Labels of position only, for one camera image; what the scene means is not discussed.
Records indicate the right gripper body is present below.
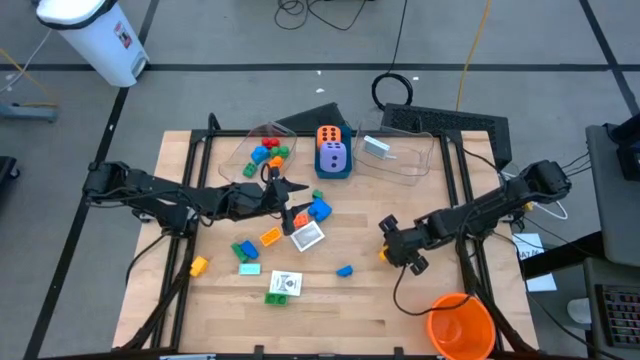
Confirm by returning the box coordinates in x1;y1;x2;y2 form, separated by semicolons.
378;213;432;276

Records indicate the large blue toy block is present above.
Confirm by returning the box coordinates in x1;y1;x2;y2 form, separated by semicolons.
307;197;334;223

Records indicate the black chair base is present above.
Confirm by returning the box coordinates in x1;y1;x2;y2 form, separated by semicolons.
0;155;22;182

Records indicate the playing card box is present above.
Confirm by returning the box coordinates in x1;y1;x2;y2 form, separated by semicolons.
362;134;392;160
289;220;326;253
268;269;304;298

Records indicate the yellow toy brick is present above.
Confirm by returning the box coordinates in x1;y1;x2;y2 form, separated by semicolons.
259;226;284;247

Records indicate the teal plastic bin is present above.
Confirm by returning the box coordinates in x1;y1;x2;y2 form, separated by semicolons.
313;124;354;180

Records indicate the white round device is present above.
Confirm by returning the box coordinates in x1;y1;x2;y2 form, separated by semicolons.
567;297;593;325

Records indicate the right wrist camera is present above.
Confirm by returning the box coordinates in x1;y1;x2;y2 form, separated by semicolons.
383;230;409;261

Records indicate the black desk bar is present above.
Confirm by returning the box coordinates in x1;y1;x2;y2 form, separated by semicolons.
519;230;606;281

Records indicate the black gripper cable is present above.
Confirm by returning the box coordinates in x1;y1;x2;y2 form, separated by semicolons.
392;219;481;317
259;162;282;185

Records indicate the grey stand base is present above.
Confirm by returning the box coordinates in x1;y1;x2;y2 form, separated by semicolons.
0;102;59;124

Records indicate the white paper sheet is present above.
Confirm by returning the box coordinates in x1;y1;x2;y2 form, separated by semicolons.
512;232;546;262
525;272;558;293

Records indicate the purple foam die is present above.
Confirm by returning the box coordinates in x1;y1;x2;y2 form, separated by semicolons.
318;141;348;174

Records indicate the white trash can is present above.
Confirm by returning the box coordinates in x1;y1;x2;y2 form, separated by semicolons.
35;0;150;89

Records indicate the orange foam die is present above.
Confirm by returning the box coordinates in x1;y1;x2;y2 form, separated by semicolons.
315;124;344;150

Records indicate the yellow cable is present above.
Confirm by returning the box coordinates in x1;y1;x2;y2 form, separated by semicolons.
455;0;495;112

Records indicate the orange pumpkin bucket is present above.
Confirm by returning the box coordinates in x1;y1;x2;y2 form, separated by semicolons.
425;292;497;360

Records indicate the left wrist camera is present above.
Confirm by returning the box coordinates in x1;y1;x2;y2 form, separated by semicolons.
230;182;264;202

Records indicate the black floor cable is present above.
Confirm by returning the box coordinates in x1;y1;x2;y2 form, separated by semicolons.
273;0;371;32

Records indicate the clear plastic bin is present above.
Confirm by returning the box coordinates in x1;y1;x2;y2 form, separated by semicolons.
218;121;299;189
352;124;435;187

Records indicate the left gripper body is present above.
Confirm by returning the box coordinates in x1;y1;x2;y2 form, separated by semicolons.
219;175;297;237

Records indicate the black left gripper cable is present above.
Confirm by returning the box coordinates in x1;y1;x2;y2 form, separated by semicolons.
259;162;282;185

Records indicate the black desk device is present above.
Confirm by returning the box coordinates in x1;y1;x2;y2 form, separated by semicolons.
602;112;640;182

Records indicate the white cable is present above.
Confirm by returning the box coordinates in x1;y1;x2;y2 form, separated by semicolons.
537;197;570;222

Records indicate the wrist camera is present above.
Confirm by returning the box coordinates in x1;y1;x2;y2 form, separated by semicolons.
230;182;264;202
383;230;409;261

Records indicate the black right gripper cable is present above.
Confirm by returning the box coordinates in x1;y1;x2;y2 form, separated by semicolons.
392;219;481;317

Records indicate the black wedge panel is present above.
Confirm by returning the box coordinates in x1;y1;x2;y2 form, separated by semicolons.
274;102;352;133

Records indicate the black coiled cable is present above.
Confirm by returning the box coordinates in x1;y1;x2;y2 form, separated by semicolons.
370;0;415;112

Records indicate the grey desk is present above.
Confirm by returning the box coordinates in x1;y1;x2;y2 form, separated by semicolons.
582;257;640;360
585;122;640;269

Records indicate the backlit keyboard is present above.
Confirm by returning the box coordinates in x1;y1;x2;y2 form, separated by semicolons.
594;283;640;350

